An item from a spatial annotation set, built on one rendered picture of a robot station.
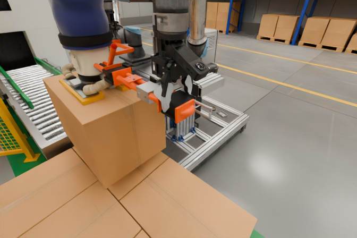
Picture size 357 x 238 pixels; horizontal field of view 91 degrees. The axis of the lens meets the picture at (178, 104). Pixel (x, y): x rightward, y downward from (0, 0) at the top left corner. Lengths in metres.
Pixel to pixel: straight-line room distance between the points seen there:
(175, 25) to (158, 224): 0.88
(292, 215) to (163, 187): 1.13
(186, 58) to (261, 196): 1.60
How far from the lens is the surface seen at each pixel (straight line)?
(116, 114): 0.79
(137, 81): 0.69
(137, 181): 1.17
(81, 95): 0.91
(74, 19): 0.88
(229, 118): 2.23
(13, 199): 1.40
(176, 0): 0.43
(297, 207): 1.94
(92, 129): 0.77
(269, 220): 1.78
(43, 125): 1.90
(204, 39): 1.09
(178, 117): 0.48
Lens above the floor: 1.48
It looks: 32 degrees down
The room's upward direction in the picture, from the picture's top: straight up
